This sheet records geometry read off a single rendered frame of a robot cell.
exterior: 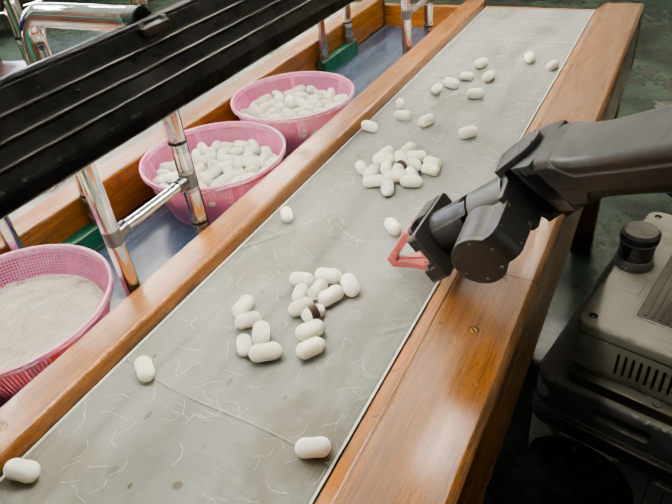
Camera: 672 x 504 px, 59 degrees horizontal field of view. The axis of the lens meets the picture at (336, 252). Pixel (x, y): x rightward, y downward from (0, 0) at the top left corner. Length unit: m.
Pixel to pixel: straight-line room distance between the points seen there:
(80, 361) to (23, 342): 0.14
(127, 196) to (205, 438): 0.62
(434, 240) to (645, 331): 0.55
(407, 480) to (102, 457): 0.31
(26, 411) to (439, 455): 0.43
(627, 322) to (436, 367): 0.58
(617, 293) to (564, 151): 0.68
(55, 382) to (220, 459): 0.22
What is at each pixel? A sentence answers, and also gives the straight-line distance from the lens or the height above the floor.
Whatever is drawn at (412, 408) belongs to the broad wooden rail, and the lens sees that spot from 0.60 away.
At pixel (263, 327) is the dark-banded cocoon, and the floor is 0.76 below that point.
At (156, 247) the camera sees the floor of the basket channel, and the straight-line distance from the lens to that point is 1.05.
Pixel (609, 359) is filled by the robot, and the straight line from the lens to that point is 1.17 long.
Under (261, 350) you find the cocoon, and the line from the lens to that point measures 0.68.
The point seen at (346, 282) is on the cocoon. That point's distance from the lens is 0.75.
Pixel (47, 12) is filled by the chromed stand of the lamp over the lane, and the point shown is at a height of 1.12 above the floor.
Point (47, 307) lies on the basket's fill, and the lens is 0.90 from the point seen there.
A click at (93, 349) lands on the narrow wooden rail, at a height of 0.76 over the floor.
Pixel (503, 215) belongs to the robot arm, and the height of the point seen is 0.91.
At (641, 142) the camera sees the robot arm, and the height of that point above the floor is 1.03.
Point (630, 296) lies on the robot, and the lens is 1.21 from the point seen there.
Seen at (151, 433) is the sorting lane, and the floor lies 0.74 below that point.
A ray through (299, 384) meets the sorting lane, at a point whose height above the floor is 0.74.
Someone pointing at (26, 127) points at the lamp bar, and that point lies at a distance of 0.47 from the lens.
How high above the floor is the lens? 1.24
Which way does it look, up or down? 36 degrees down
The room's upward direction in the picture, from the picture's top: 7 degrees counter-clockwise
